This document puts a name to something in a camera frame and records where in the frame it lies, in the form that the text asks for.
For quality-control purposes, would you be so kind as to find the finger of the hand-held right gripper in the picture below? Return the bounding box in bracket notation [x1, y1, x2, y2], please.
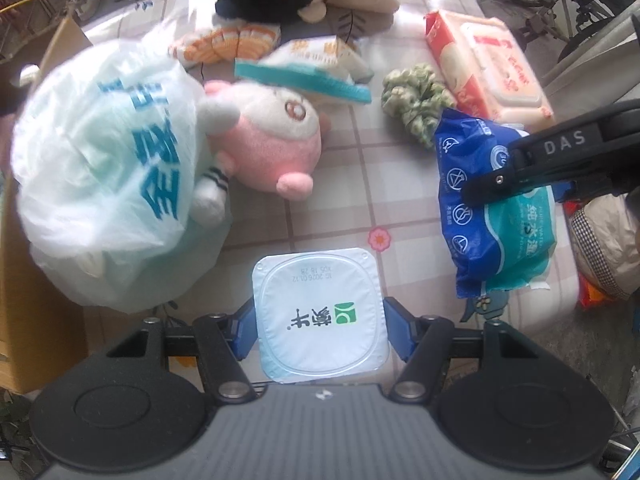
[560, 176, 615, 203]
[460, 101, 640, 207]

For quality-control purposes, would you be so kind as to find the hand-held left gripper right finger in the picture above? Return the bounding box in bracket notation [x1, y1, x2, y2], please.
[382, 297, 539, 404]

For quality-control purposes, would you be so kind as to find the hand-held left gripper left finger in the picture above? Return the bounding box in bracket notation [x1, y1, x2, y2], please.
[107, 297, 261, 404]

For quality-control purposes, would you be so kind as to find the white yogurt cup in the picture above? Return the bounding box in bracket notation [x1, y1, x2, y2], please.
[251, 247, 392, 385]

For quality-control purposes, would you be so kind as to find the blue wet wipes pack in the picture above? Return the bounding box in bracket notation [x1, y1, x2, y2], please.
[432, 107, 558, 300]

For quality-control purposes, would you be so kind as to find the green scrunchie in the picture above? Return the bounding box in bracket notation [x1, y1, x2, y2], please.
[381, 62, 456, 148]

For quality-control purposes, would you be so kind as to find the pink round plush toy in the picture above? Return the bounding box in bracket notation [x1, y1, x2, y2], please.
[192, 80, 332, 225]

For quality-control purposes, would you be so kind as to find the brown cardboard box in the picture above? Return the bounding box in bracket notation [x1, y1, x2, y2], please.
[0, 15, 93, 396]

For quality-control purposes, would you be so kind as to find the white teal cotton swab packet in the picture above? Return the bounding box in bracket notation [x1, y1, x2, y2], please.
[234, 37, 375, 106]

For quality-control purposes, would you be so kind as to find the checked fabric bag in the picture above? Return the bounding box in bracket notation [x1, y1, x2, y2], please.
[570, 194, 640, 302]

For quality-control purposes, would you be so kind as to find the red plastic packet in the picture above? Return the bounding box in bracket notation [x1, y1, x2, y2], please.
[580, 280, 619, 310]

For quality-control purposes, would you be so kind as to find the pink wet wipes pack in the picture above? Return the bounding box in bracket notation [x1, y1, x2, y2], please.
[425, 9, 557, 128]

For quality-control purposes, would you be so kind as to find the white plastic bag blue print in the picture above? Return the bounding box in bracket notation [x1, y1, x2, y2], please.
[10, 39, 233, 313]

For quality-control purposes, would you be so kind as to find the yellow rod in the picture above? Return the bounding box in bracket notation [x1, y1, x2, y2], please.
[0, 0, 67, 14]

